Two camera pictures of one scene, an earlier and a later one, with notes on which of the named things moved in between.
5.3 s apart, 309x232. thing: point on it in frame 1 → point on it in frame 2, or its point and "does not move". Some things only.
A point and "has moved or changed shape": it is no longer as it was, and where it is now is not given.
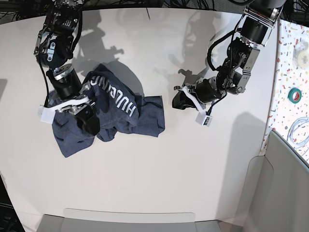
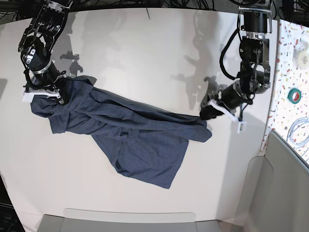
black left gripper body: [87, 112] → [48, 78]
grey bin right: [277, 194] does not move
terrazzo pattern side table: [288, 113] does not move
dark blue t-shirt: [120, 108] has moved or changed shape
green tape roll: [294, 95] does not move
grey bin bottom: [73, 220] does not move
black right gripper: [207, 90] → [231, 96]
